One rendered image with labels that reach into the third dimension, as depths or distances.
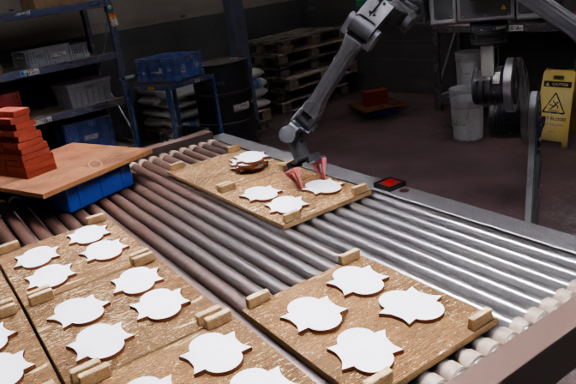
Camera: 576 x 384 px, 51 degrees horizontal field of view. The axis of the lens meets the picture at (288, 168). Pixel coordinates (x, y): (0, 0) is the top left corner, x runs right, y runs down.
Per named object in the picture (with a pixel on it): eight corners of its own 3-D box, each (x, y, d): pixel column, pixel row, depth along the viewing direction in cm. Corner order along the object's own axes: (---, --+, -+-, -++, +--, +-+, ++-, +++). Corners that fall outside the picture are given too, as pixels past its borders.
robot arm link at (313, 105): (384, 30, 178) (357, 9, 180) (377, 34, 174) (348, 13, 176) (319, 131, 205) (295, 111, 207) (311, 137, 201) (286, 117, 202)
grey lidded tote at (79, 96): (97, 97, 630) (92, 74, 622) (116, 98, 606) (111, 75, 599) (53, 108, 596) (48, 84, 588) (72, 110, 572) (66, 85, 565)
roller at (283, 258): (126, 173, 266) (124, 162, 265) (498, 379, 110) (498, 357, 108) (116, 176, 264) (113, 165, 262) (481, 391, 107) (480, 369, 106)
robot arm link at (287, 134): (321, 123, 202) (303, 107, 204) (315, 121, 191) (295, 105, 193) (299, 150, 204) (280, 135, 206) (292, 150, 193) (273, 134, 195)
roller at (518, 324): (158, 162, 274) (154, 153, 272) (548, 340, 118) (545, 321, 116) (148, 167, 272) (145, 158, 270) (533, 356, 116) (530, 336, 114)
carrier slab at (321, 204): (297, 170, 225) (297, 165, 225) (372, 194, 192) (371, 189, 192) (216, 198, 207) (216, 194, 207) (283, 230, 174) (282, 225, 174)
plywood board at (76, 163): (73, 146, 264) (72, 142, 263) (153, 153, 236) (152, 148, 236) (-36, 185, 226) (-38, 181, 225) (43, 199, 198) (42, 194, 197)
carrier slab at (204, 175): (241, 152, 258) (241, 148, 258) (297, 170, 226) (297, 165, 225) (167, 175, 240) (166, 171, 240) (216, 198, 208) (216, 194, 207)
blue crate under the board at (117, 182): (86, 177, 251) (80, 154, 248) (136, 183, 234) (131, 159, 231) (20, 205, 227) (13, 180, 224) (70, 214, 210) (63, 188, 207)
